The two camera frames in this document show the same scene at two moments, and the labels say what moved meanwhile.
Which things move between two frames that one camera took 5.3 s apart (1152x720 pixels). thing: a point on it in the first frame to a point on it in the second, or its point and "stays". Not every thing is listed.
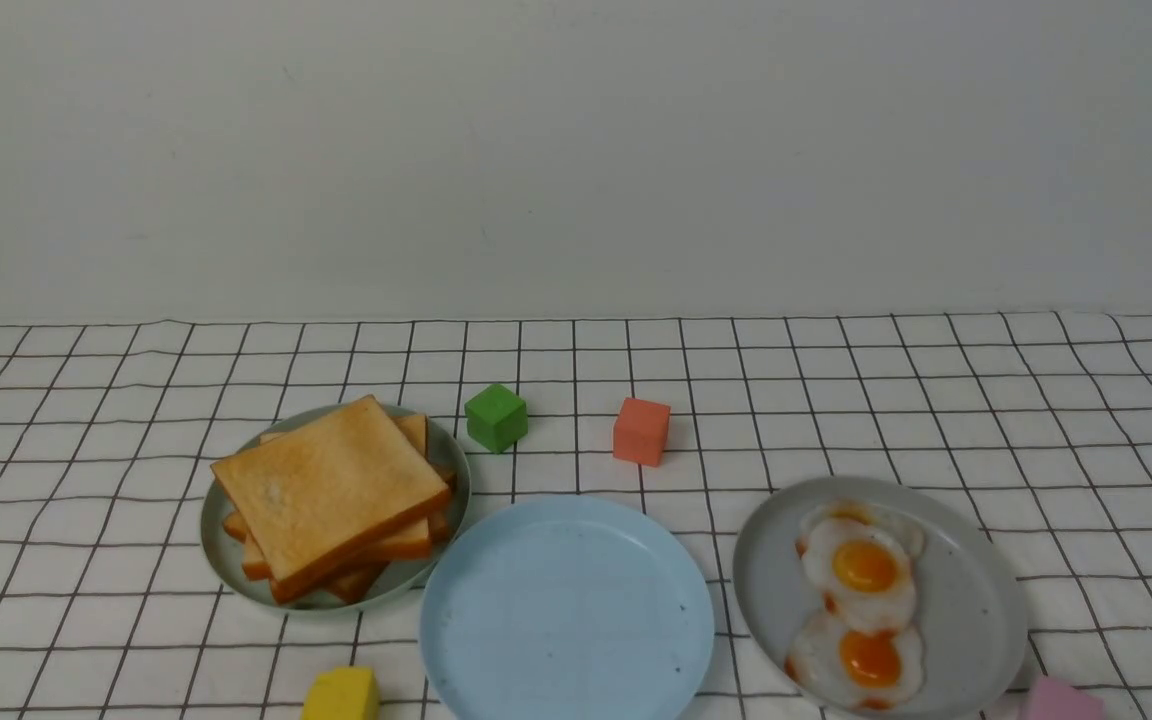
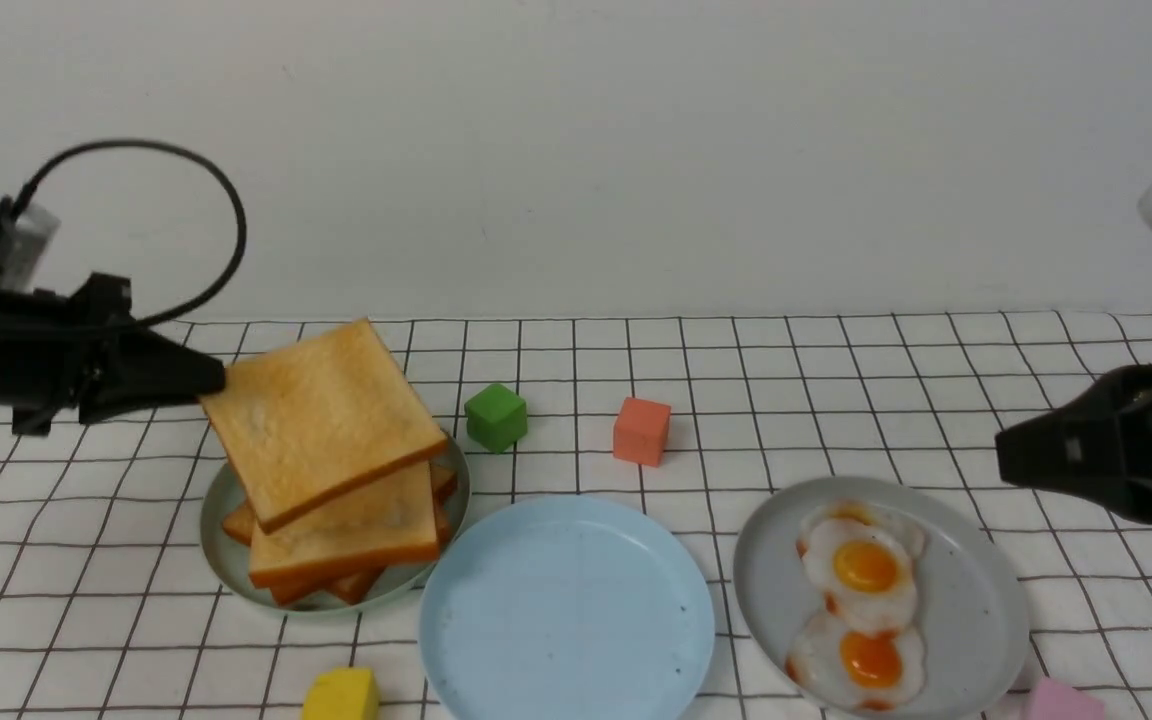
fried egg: [862, 571] stays
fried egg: [858, 510] stays
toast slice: [440, 523] stays
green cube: [496, 418] stays
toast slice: [420, 543] to [391, 523]
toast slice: [311, 495] to [314, 421]
